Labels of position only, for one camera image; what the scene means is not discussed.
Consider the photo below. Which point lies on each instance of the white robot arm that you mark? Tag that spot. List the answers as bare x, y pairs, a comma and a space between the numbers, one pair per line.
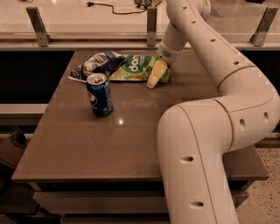
193, 136

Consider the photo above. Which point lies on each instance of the right metal railing bracket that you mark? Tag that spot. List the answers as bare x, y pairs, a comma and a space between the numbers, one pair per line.
258, 38

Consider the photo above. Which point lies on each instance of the middle metal railing bracket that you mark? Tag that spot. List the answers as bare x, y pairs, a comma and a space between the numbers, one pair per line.
152, 13

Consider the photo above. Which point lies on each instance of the grey table base drawers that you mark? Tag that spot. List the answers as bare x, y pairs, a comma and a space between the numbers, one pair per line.
99, 201

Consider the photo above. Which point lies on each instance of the blue Pepsi soda can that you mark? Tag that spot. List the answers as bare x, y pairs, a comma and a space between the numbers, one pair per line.
99, 94

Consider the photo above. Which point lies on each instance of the dark object at left floor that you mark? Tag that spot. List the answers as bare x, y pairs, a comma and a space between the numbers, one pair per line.
12, 149

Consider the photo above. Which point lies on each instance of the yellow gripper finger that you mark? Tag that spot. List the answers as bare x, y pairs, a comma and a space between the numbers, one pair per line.
157, 72

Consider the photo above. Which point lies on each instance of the green rice chip bag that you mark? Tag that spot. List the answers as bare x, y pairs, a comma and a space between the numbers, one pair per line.
134, 68

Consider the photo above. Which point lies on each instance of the metal railing bracket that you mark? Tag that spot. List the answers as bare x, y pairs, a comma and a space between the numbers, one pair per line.
152, 13
258, 38
38, 26

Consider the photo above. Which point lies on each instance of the left metal railing bracket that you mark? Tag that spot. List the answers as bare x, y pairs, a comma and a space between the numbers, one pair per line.
38, 26

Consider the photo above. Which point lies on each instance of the blue crumpled chip bag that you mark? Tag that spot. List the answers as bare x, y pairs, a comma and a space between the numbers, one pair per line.
100, 63

